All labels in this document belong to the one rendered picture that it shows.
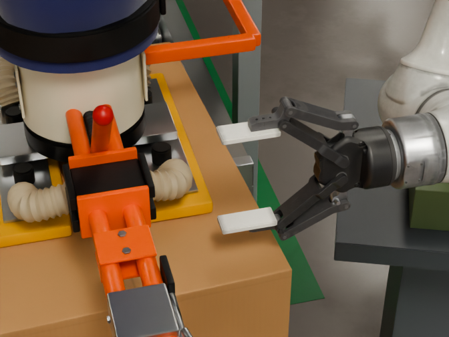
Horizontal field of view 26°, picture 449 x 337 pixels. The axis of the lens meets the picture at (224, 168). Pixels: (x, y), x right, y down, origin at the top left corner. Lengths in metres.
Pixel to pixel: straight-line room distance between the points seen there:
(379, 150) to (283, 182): 1.73
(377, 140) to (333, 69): 2.26
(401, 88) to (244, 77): 1.21
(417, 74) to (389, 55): 2.20
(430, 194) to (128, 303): 0.71
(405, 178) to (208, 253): 0.27
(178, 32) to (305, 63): 1.09
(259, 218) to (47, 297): 0.28
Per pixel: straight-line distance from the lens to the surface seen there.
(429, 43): 1.35
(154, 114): 1.42
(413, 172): 1.20
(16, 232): 1.28
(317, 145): 1.15
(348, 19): 3.75
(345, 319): 2.49
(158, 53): 1.39
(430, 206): 1.59
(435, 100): 1.29
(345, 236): 1.59
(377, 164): 1.18
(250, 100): 2.56
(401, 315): 1.86
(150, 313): 0.98
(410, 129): 1.19
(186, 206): 1.30
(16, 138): 1.39
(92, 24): 1.19
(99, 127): 1.08
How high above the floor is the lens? 1.79
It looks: 38 degrees down
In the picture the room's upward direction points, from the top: straight up
